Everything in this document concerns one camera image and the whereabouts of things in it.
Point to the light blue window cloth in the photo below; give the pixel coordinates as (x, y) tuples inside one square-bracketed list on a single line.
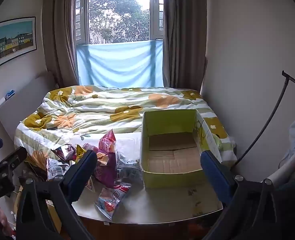
[(120, 62)]

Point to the window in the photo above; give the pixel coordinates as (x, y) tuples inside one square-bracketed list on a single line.
[(117, 12)]

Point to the dark brown white snack packet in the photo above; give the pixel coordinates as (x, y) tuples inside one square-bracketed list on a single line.
[(65, 151)]

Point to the framed wall picture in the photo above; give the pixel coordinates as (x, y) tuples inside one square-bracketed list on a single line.
[(12, 40)]

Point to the blue white small device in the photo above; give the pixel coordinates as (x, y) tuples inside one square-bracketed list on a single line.
[(9, 94)]

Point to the silver white snack packet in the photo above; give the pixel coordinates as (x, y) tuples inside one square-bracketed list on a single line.
[(127, 172)]

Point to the white tube frame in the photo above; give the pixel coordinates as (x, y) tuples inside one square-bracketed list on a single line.
[(285, 171)]

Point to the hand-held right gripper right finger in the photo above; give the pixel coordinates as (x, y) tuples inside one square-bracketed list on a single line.
[(213, 175)]

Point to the floral striped blanket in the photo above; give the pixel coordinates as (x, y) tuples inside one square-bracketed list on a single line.
[(107, 102)]

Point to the green cardboard box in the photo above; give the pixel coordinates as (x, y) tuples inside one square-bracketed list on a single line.
[(172, 177)]

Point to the white headboard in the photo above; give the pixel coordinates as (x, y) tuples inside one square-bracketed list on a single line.
[(27, 102)]

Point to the yellow snack packet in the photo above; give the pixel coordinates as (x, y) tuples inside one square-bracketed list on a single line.
[(78, 152)]

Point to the white barcode snack packet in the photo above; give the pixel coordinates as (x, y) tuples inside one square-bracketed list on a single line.
[(56, 170)]

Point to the small black flat object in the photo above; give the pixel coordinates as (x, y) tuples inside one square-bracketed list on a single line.
[(52, 128)]

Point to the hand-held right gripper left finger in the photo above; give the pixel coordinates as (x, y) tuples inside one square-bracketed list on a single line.
[(81, 177)]

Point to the black curved stand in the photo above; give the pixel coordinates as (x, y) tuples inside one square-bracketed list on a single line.
[(284, 76)]

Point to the brown curtain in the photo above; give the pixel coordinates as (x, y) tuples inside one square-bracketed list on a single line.
[(60, 30), (185, 30)]

